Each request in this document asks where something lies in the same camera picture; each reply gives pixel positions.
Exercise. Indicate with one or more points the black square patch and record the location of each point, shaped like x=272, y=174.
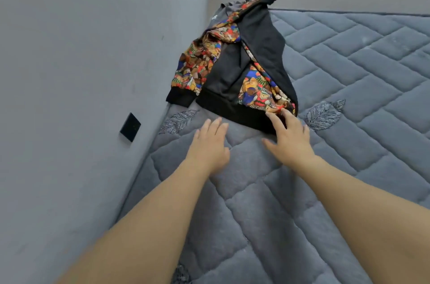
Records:
x=130, y=127

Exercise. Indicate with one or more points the person's left hand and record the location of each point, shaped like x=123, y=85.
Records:
x=208, y=149

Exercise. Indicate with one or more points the person's right hand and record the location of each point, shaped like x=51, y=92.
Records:
x=294, y=143

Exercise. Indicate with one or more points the person's left forearm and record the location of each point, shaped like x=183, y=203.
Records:
x=148, y=233

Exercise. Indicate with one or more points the person's right forearm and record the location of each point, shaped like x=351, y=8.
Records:
x=369, y=220

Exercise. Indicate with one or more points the black colourful patterned sweatshirt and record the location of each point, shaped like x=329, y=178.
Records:
x=248, y=52

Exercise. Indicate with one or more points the grey quilted mattress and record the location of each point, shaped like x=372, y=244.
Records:
x=349, y=92

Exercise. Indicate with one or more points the grey printed t-shirt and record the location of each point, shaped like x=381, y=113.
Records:
x=227, y=13

